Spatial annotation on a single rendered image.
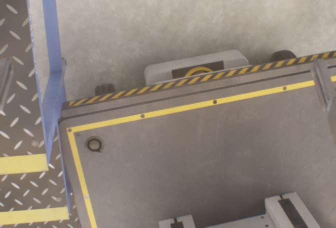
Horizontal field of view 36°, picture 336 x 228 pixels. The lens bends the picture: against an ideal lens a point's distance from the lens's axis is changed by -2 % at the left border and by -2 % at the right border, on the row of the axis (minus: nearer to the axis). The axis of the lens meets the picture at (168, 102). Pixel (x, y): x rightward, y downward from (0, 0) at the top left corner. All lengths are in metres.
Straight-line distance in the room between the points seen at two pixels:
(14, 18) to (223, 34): 0.78
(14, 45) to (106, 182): 0.50
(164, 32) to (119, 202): 0.48
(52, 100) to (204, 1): 0.53
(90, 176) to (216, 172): 0.29
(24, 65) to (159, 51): 0.67
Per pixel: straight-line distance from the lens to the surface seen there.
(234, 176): 1.25
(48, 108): 1.07
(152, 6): 1.42
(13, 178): 1.13
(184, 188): 1.24
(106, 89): 1.35
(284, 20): 1.51
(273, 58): 1.44
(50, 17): 1.29
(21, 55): 0.82
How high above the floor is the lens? 1.39
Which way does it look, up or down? 69 degrees down
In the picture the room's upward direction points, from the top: 159 degrees clockwise
